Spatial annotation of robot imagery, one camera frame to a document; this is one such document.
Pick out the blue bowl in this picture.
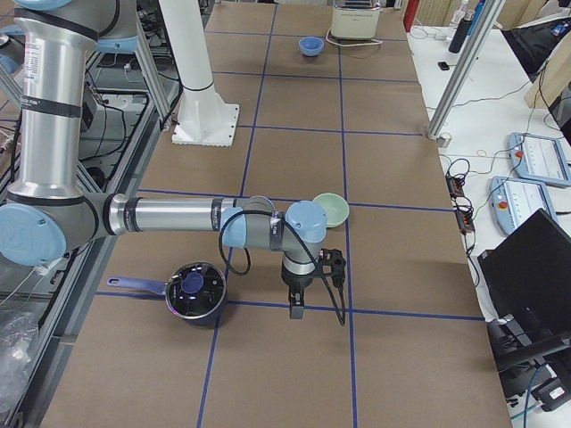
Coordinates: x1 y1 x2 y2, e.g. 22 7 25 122
298 37 325 57

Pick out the dark blue saucepan with lid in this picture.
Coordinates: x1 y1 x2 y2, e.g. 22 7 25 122
107 261 228 325

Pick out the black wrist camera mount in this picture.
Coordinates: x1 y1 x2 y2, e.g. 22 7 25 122
319 249 346 291

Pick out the blue teach pendant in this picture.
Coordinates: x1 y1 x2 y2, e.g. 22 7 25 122
490 176 558 235
508 132 570 187

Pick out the far blue teach pendant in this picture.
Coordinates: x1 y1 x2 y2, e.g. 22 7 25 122
508 132 570 187

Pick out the aluminium frame post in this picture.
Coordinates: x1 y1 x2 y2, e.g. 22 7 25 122
426 0 505 148

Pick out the cream toaster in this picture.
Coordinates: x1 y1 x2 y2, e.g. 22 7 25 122
330 0 381 40

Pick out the orange black usb hub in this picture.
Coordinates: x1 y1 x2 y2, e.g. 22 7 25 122
445 177 465 199

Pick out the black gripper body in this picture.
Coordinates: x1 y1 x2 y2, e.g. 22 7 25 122
281 268 313 304

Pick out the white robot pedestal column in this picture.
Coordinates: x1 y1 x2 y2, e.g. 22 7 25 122
160 0 239 147

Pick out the green bowl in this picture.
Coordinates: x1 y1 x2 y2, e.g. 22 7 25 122
312 193 350 228

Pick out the black laptop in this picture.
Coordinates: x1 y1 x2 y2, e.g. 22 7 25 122
478 209 570 334

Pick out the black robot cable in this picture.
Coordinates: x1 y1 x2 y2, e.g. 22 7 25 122
217 208 347 327

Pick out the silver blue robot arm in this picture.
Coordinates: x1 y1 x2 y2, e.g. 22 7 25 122
1 1 327 324

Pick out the white toaster power cable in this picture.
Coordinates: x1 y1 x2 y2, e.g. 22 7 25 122
324 28 384 47

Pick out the near blue teach pendant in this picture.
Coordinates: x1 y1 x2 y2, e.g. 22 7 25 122
490 176 558 235

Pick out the black water bottle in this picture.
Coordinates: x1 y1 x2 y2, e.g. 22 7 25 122
449 11 474 54

